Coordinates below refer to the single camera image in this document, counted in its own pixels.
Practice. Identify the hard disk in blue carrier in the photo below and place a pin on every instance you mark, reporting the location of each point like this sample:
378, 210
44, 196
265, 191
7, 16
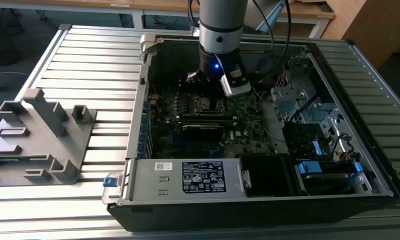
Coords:
309, 167

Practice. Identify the black open PC case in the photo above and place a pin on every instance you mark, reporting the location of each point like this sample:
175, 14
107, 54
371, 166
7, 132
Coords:
254, 212

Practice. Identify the green Dell motherboard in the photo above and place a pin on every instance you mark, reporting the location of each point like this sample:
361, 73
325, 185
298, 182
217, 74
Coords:
250, 125

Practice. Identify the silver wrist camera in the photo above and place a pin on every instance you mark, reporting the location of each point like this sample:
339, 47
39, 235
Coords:
237, 87

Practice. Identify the wooden cabinet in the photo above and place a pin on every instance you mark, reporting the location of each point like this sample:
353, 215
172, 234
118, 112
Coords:
381, 25

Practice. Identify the wooden desk white frame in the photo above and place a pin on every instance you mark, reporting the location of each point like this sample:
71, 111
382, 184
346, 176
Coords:
310, 14
70, 3

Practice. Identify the blue case release latch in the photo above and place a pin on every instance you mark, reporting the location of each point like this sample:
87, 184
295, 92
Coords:
110, 182

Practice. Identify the grey power supply unit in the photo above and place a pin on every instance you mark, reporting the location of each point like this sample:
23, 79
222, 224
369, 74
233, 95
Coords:
154, 185

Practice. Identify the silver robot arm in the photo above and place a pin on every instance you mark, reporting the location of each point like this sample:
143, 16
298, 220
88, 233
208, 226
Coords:
221, 20

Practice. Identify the green RAM stick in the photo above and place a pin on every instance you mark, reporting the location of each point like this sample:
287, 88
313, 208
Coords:
10, 158

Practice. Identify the graphics card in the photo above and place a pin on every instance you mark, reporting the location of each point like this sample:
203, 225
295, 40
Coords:
202, 135

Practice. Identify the chipset heatsink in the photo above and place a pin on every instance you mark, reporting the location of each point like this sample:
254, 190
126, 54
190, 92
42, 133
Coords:
234, 149

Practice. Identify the blue disk carrier latch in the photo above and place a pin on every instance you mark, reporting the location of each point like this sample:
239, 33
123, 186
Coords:
317, 147

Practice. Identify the silver metal disk bay cage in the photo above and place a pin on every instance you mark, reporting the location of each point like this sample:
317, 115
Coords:
283, 97

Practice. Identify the grey plastic parts rack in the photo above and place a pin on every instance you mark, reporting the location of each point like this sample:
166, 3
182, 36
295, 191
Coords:
74, 150

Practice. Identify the black office chair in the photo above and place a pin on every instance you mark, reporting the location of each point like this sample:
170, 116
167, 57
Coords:
3, 37

